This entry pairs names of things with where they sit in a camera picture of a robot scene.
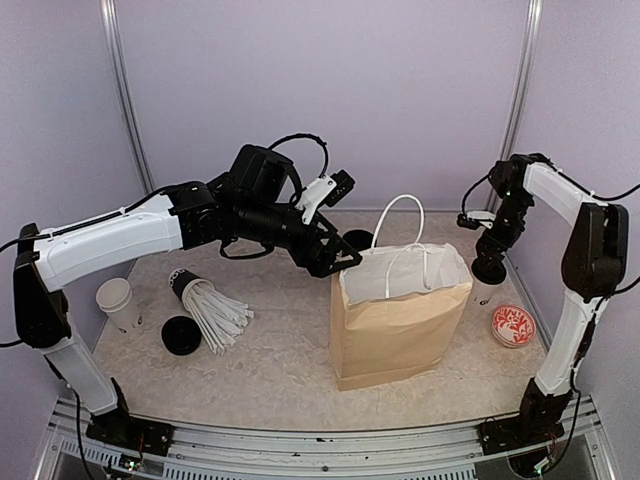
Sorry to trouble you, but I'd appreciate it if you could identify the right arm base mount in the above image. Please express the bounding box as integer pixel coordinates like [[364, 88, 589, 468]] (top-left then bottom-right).
[[477, 416, 565, 455]]

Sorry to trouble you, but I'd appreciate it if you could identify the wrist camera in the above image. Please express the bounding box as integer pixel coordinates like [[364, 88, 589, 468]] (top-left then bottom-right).
[[456, 210, 496, 230], [295, 170, 355, 225]]

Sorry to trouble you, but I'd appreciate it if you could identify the right aluminium corner post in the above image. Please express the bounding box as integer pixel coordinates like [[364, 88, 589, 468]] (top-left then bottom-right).
[[500, 0, 543, 160]]

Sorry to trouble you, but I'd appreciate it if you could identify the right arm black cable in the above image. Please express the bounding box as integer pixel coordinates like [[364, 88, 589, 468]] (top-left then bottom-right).
[[458, 172, 640, 296]]

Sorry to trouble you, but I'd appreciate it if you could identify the aluminium corner post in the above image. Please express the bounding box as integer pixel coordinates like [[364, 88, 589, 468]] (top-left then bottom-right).
[[100, 0, 156, 194], [500, 0, 543, 160]]

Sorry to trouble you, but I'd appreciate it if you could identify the bundle of white straws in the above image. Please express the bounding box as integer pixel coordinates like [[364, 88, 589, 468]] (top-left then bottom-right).
[[181, 279, 254, 355]]

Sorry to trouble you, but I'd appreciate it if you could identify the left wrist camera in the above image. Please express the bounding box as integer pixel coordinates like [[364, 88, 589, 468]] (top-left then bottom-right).
[[295, 170, 355, 225]]

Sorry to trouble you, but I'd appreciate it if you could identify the white paper cup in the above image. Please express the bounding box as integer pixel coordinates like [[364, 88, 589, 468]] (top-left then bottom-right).
[[467, 278, 505, 309]]

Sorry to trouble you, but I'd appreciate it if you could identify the front aluminium frame rail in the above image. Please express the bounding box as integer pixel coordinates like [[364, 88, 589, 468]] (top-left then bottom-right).
[[30, 399, 619, 479]]

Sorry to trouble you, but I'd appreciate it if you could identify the left aluminium corner post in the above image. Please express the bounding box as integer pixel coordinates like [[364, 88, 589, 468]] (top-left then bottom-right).
[[100, 0, 156, 194]]

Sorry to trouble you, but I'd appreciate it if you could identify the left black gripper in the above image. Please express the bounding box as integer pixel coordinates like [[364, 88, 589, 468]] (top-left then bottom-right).
[[235, 196, 364, 278]]

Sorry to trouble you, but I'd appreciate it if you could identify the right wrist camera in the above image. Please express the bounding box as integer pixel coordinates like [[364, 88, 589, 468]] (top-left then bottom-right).
[[456, 210, 496, 230]]

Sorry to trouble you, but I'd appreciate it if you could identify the dark green mug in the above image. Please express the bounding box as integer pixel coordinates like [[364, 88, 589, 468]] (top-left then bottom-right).
[[343, 229, 374, 252]]

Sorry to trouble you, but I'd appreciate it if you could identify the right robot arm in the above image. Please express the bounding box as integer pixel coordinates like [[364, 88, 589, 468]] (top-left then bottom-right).
[[472, 153, 629, 444]]

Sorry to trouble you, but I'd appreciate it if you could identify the stack of white paper cups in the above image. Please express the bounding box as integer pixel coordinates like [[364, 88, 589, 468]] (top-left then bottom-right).
[[95, 278, 143, 336]]

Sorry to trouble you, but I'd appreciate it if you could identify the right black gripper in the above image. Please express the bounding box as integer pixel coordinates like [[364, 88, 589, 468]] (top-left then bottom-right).
[[478, 187, 535, 271]]

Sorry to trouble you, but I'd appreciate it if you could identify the brown paper bag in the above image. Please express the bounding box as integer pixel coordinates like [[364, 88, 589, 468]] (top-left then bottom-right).
[[328, 194, 474, 393]]

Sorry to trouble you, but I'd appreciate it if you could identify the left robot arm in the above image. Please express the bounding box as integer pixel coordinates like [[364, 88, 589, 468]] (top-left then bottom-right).
[[12, 145, 362, 445]]

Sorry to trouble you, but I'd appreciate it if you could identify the black cup holding straws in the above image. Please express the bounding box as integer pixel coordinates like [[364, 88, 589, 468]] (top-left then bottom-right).
[[168, 268, 205, 303]]

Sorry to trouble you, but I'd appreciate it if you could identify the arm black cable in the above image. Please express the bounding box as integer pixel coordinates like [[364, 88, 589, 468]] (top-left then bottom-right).
[[0, 132, 331, 351], [458, 172, 640, 296]]

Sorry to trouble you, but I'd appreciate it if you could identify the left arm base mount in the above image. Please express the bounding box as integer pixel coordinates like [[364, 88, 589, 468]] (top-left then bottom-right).
[[86, 415, 174, 457]]

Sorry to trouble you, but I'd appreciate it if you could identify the black cup lid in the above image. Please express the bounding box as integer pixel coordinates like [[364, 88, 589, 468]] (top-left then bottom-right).
[[471, 265, 507, 286]]

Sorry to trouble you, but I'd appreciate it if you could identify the stack of black lids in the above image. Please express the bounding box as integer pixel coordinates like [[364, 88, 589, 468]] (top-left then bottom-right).
[[161, 316, 202, 356]]

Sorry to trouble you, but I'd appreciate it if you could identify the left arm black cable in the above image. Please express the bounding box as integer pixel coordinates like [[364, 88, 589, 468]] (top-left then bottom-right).
[[0, 132, 331, 351]]

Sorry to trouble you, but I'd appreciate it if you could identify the red patterned small plate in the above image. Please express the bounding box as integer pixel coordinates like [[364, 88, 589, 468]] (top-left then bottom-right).
[[492, 305, 537, 348]]

